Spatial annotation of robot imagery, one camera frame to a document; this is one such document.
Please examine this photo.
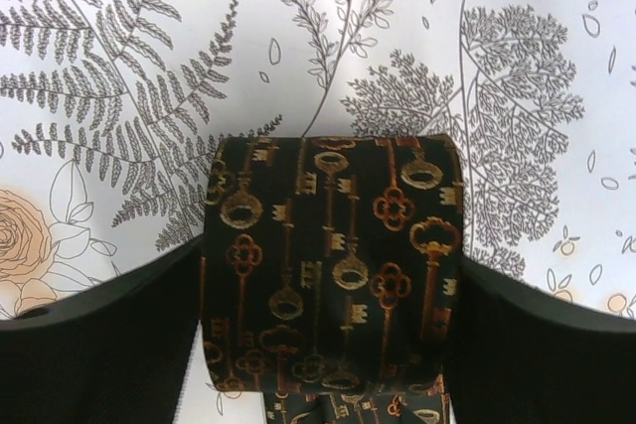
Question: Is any floral patterned table mat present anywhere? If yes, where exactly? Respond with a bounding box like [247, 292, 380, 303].
[1, 0, 635, 423]

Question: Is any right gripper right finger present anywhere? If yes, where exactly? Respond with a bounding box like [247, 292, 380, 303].
[443, 258, 635, 424]

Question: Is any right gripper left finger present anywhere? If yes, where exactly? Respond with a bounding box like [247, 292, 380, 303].
[1, 238, 201, 423]

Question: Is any black tie with gold keys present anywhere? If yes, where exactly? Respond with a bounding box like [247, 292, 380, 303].
[201, 134, 463, 423]

